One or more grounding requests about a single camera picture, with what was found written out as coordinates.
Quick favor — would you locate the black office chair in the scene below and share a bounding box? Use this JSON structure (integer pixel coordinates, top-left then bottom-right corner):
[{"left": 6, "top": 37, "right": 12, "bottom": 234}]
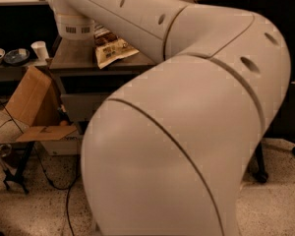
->
[{"left": 245, "top": 0, "right": 295, "bottom": 184}]

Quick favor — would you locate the open cardboard box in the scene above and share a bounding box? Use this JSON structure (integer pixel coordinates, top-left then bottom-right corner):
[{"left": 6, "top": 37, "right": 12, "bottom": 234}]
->
[{"left": 5, "top": 66, "right": 77, "bottom": 142}]

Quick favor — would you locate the black tripod stand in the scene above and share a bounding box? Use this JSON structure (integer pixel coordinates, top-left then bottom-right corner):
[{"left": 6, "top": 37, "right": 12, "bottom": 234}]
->
[{"left": 0, "top": 142, "right": 33, "bottom": 194}]

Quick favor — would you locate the grey top drawer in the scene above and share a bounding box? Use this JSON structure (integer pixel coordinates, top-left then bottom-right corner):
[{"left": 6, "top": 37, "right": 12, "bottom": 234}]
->
[{"left": 61, "top": 73, "right": 136, "bottom": 122}]

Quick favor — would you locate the grey drawer cabinet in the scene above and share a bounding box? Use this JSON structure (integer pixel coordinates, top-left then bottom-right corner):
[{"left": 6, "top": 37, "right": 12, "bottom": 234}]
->
[{"left": 50, "top": 39, "right": 155, "bottom": 135}]

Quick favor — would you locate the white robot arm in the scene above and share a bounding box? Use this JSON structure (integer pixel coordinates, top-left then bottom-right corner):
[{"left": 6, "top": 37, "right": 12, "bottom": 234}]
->
[{"left": 51, "top": 0, "right": 291, "bottom": 236}]

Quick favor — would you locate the white paper cup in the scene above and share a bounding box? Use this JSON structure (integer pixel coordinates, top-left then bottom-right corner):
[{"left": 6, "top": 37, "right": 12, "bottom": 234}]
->
[{"left": 31, "top": 41, "right": 49, "bottom": 61}]

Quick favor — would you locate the black floor cable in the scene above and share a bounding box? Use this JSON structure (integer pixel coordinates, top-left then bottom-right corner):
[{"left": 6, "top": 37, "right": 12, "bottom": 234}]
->
[{"left": 0, "top": 95, "right": 87, "bottom": 236}]

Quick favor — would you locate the blue patterned bowl right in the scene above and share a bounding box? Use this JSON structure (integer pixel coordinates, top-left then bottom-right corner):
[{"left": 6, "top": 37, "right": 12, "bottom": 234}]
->
[{"left": 4, "top": 48, "right": 30, "bottom": 66}]

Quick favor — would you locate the low grey shelf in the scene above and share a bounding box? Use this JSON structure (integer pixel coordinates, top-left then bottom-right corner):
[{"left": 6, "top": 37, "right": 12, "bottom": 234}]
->
[{"left": 0, "top": 60, "right": 48, "bottom": 82}]

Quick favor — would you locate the brown chip bag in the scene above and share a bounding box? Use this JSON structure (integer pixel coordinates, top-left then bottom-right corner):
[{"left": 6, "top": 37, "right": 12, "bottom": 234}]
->
[{"left": 93, "top": 24, "right": 138, "bottom": 69}]

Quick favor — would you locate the white box on floor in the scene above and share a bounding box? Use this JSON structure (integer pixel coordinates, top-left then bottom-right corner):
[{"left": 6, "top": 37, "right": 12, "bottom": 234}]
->
[{"left": 41, "top": 132, "right": 83, "bottom": 156}]

